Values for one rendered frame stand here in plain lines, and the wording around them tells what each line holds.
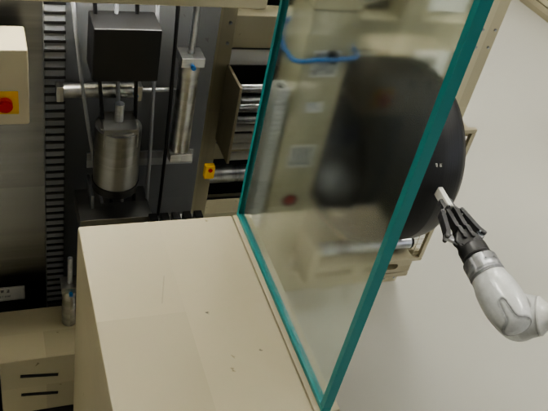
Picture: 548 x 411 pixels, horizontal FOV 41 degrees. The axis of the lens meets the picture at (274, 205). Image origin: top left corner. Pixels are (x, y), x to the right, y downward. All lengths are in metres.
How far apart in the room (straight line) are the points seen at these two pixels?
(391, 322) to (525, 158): 1.93
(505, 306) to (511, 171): 2.97
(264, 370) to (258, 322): 0.12
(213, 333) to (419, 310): 2.16
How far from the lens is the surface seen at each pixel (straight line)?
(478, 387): 3.31
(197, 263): 1.55
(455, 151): 2.05
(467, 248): 1.89
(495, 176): 4.62
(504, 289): 1.82
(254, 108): 2.39
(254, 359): 1.40
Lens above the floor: 2.35
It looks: 38 degrees down
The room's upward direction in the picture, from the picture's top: 14 degrees clockwise
